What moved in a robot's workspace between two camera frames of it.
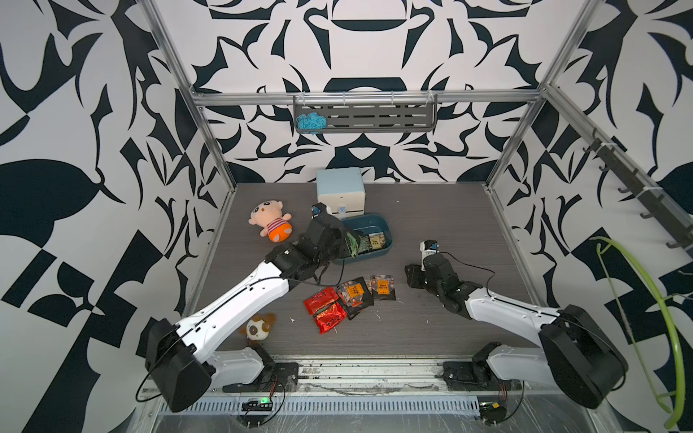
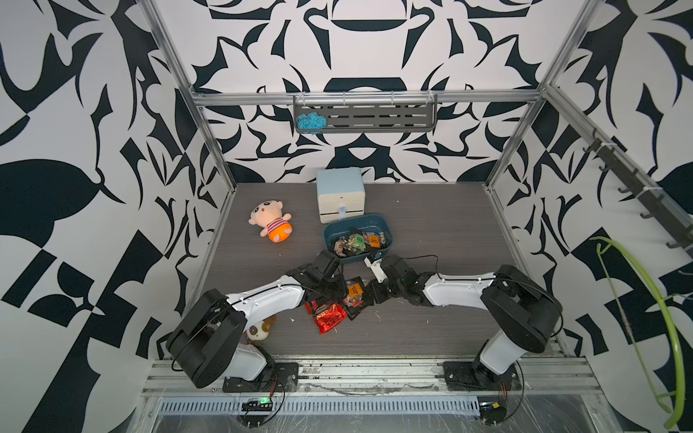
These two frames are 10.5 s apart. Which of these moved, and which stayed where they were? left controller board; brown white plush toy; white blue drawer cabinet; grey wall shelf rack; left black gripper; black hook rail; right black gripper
Moved: right black gripper; left black gripper
Stayed: left controller board; white blue drawer cabinet; grey wall shelf rack; black hook rail; brown white plush toy
